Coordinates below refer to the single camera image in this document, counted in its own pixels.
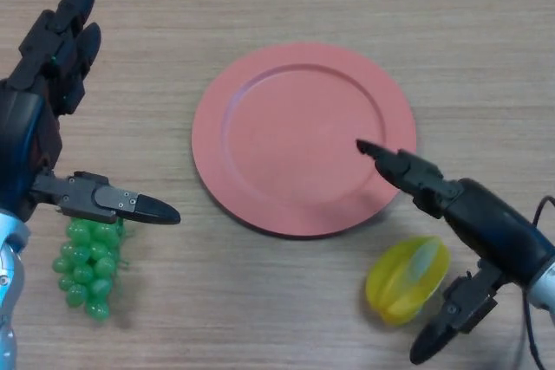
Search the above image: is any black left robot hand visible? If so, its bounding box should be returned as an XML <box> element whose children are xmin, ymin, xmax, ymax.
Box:
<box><xmin>0</xmin><ymin>0</ymin><xmax>181</xmax><ymax>226</ymax></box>

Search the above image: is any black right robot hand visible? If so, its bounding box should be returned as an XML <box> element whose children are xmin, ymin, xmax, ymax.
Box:
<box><xmin>355</xmin><ymin>139</ymin><xmax>555</xmax><ymax>366</ymax></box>

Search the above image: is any yellow starfruit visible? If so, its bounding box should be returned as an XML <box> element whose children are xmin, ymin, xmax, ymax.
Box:
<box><xmin>365</xmin><ymin>235</ymin><xmax>451</xmax><ymax>327</ymax></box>

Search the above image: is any pink round plate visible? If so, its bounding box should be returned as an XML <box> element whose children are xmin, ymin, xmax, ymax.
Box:
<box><xmin>191</xmin><ymin>42</ymin><xmax>418</xmax><ymax>240</ymax></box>

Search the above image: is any green grape bunch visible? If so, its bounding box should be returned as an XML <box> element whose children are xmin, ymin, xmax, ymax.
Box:
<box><xmin>51</xmin><ymin>217</ymin><xmax>132</xmax><ymax>323</ymax></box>

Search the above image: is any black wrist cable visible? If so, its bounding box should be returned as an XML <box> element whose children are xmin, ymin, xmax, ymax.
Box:
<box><xmin>522</xmin><ymin>195</ymin><xmax>555</xmax><ymax>370</ymax></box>

